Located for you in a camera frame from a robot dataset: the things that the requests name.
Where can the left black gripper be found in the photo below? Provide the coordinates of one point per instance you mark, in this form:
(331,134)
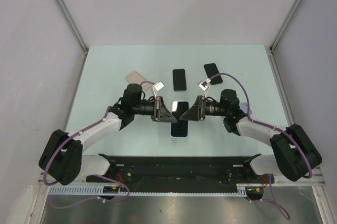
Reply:
(161,114)

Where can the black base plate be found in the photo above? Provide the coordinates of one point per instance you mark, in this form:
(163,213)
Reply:
(178,172)

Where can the aluminium frame post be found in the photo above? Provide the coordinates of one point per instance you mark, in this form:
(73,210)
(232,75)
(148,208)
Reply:
(61,5)
(290,15)

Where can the black phone middle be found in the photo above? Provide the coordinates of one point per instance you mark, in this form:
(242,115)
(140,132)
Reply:
(179,80)

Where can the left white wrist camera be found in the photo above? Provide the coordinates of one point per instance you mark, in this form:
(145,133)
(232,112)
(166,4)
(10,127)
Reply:
(156,87)

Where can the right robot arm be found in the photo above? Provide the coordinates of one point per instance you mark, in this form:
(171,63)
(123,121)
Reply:
(294,155)

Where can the purple phone case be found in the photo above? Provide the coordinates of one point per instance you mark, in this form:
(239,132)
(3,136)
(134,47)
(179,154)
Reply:
(245,109)

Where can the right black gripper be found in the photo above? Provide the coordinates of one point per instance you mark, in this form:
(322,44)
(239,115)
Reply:
(197,112)

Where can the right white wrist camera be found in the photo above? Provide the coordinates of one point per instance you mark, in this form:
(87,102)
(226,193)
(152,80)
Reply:
(204,86)

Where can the light blue phone case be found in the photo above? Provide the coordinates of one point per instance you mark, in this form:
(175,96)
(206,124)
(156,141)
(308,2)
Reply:
(179,136)

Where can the black phone blue edge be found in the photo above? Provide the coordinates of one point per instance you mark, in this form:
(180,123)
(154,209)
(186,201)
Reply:
(179,126)

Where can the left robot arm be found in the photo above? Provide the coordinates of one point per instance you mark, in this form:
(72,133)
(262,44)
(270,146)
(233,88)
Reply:
(62,157)

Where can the left aluminium frame post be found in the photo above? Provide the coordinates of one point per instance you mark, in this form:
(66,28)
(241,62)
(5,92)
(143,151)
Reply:
(61,5)

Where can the white slotted cable duct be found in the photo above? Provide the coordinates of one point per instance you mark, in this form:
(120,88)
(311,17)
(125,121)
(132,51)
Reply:
(109,190)

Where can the beige phone case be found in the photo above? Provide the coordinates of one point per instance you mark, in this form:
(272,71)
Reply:
(135,77)

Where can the aluminium front rail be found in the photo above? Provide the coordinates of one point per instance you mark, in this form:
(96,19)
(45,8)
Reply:
(316,180)

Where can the right aluminium frame post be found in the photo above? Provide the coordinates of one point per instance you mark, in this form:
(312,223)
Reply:
(290,15)

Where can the black phone right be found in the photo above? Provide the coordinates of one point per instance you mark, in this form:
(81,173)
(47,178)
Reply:
(211,70)

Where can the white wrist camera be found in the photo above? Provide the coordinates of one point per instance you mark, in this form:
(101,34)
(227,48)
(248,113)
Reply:
(156,87)
(204,86)

